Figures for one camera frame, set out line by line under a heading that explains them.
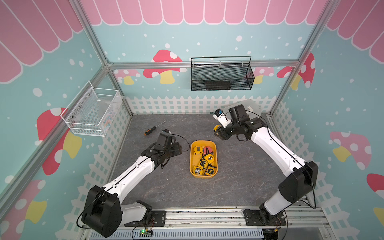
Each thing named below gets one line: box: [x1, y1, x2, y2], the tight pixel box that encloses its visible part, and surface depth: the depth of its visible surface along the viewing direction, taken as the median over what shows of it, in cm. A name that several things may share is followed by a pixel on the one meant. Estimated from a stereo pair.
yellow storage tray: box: [189, 140, 218, 179], surface depth 94 cm
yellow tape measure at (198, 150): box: [193, 145, 203, 155], surface depth 99 cm
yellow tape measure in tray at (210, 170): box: [206, 166, 215, 175], surface depth 89 cm
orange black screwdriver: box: [144, 120, 167, 136], surface depth 111 cm
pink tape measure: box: [203, 146, 213, 157], surface depth 99 cm
